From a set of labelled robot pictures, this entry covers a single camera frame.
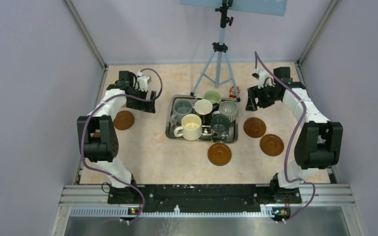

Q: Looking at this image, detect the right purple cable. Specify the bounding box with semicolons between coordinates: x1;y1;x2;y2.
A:
254;51;316;225

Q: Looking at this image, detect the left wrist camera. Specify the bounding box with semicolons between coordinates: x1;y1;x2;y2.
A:
137;71;151;91

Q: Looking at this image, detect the red owl figurine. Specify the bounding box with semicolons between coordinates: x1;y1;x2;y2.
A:
229;86;240;98

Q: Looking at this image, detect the brown wooden coaster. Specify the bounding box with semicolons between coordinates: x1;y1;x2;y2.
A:
92;132;101;138
243;118;266;138
207;143;232;166
113;111;135;130
260;134;284;156

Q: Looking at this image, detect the aluminium frame rail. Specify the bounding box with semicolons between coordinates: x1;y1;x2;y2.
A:
60;183;355;218

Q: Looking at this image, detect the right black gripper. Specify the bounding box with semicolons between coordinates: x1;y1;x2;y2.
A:
246;83;280;112

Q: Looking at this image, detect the blue-grey mug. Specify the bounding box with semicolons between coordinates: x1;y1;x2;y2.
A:
169;99;193;124

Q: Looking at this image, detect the cream mug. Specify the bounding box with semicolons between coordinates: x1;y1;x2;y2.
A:
174;114;202;141

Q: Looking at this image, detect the grey ribbed mug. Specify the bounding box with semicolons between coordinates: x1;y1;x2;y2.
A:
212;101;238;120

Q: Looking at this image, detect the light green mug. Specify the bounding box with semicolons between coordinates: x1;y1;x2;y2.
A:
195;90;222;105

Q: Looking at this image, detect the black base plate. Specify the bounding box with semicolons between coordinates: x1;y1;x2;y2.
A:
107;184;302;213

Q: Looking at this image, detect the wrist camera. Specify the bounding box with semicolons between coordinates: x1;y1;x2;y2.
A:
252;68;272;88
137;71;151;91

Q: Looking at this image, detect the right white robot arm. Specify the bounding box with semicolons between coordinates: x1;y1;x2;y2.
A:
246;67;344;203

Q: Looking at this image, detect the blue camera tripod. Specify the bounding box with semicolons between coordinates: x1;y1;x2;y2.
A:
190;0;241;102

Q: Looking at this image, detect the dark teal mug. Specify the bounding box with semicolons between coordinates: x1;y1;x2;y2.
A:
210;115;231;140

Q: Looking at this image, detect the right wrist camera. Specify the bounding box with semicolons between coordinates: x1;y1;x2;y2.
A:
252;68;272;88

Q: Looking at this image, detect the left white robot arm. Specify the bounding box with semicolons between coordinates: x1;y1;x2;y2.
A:
77;70;161;203

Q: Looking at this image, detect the blue board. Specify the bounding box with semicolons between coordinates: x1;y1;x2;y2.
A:
180;0;287;16

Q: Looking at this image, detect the white faceted mug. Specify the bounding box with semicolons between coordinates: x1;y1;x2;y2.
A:
194;99;213;116

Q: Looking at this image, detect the steel tray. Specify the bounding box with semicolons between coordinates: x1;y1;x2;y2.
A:
165;94;239;144

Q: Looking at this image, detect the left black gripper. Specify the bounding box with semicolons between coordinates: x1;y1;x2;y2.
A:
126;86;156;113

